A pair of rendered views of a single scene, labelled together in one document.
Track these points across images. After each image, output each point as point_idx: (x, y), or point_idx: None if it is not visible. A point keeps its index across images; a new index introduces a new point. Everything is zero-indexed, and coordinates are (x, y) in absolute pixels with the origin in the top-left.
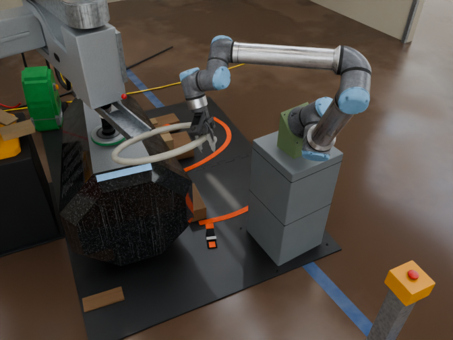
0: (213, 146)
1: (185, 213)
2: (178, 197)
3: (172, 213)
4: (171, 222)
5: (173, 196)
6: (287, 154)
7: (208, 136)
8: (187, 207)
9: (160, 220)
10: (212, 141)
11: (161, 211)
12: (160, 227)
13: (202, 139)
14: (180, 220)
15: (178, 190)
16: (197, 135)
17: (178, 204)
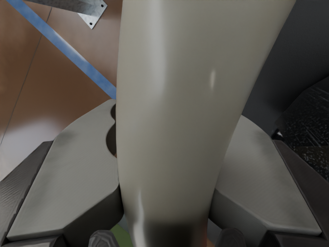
0: (86, 113)
1: (281, 131)
2: (301, 142)
3: (305, 123)
4: (301, 115)
5: (313, 140)
6: (118, 224)
7: (63, 194)
8: (280, 139)
9: (322, 109)
10: (52, 143)
11: (328, 117)
12: (318, 105)
13: (116, 97)
14: (288, 123)
15: (307, 152)
16: (258, 218)
17: (297, 135)
